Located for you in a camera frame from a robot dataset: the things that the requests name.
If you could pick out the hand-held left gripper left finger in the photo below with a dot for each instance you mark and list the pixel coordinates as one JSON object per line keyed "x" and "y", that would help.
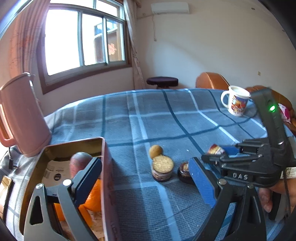
{"x": 90, "y": 180}

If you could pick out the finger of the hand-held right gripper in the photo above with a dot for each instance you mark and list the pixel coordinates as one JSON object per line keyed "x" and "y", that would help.
{"x": 231, "y": 150}
{"x": 231, "y": 160}

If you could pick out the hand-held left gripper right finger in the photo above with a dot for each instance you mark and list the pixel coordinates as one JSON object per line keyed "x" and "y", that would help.
{"x": 201, "y": 180}

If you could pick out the small snack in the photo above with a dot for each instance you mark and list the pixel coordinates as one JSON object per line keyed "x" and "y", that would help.
{"x": 215, "y": 149}

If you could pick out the orange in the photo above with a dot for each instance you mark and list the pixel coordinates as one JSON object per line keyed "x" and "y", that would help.
{"x": 93, "y": 197}

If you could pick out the brown box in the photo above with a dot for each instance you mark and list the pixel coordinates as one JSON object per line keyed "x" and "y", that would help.
{"x": 107, "y": 185}

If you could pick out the purple passion fruit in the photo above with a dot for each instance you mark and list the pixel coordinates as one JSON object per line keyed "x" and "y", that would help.
{"x": 78, "y": 162}

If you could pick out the person's right hand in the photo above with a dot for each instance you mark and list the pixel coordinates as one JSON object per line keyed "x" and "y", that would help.
{"x": 266, "y": 199}

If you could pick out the printed paper sheet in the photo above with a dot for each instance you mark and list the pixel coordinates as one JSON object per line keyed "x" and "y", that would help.
{"x": 55, "y": 169}

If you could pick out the orange leather chair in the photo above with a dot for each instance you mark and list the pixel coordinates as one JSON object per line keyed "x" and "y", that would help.
{"x": 291, "y": 129}

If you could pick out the stack of round cookies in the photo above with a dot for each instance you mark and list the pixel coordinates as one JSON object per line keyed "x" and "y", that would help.
{"x": 161, "y": 168}

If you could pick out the white printed mug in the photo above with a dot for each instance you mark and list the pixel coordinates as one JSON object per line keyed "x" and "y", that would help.
{"x": 238, "y": 102}

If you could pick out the pink cloth item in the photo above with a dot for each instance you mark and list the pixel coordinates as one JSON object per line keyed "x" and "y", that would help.
{"x": 285, "y": 113}

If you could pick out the brown longan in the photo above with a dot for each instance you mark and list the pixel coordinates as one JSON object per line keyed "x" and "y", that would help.
{"x": 155, "y": 151}

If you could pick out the wooden chair back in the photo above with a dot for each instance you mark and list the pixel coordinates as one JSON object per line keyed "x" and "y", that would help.
{"x": 210, "y": 81}

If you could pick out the blue plaid tablecloth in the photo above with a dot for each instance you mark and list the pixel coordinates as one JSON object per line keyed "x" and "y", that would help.
{"x": 150, "y": 120}

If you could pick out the gold smartphone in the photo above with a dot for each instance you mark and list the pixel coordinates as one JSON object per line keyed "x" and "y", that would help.
{"x": 4, "y": 194}

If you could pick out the pink electric kettle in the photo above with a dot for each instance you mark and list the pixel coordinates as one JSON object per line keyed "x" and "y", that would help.
{"x": 23, "y": 120}

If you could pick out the dark round stool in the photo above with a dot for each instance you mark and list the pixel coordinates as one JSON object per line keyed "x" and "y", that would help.
{"x": 161, "y": 81}

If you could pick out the pink plain curtain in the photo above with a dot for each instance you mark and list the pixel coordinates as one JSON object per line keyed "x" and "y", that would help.
{"x": 135, "y": 51}

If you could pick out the brown framed sliding window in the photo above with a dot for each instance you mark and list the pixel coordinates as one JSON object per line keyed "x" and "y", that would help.
{"x": 81, "y": 39}

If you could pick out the pink patterned curtain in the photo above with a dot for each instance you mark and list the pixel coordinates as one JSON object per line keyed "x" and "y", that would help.
{"x": 20, "y": 46}

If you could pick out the white air conditioner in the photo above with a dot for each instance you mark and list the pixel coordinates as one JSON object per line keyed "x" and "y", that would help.
{"x": 170, "y": 8}

